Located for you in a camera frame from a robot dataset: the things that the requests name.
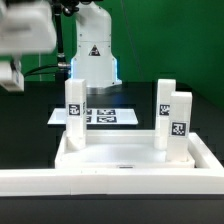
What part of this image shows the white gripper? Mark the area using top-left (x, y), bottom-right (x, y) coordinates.
top-left (0, 0), bottom-right (56, 55)

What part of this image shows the white desk top tray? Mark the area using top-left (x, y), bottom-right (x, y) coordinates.
top-left (55, 130), bottom-right (195, 169)

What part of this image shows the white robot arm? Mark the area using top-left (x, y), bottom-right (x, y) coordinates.
top-left (0, 0), bottom-right (121, 94)

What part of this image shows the fiducial marker sheet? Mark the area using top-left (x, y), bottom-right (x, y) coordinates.
top-left (48, 108), bottom-right (138, 125)

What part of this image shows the white L-shaped fence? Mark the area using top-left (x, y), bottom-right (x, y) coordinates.
top-left (0, 133), bottom-right (224, 197)

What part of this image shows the black cable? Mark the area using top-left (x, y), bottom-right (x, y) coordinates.
top-left (19, 64), bottom-right (59, 81)

